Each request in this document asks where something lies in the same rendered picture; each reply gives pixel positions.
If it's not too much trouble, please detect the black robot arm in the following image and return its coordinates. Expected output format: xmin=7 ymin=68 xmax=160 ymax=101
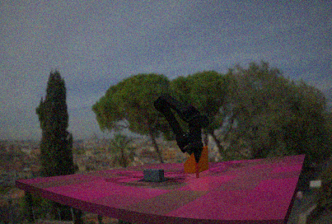
xmin=153 ymin=92 xmax=209 ymax=156

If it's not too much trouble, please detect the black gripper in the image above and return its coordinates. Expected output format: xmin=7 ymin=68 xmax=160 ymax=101
xmin=189 ymin=129 xmax=203 ymax=163

